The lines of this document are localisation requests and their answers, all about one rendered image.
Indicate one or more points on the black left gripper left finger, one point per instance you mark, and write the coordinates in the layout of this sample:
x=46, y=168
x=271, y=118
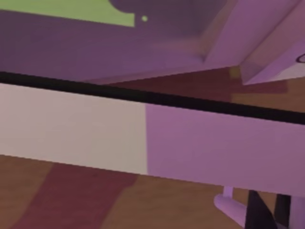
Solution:
x=257, y=214

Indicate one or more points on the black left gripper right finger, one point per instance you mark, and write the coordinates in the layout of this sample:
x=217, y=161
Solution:
x=283, y=210

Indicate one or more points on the white table edge panel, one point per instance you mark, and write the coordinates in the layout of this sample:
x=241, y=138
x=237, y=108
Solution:
x=190, y=143

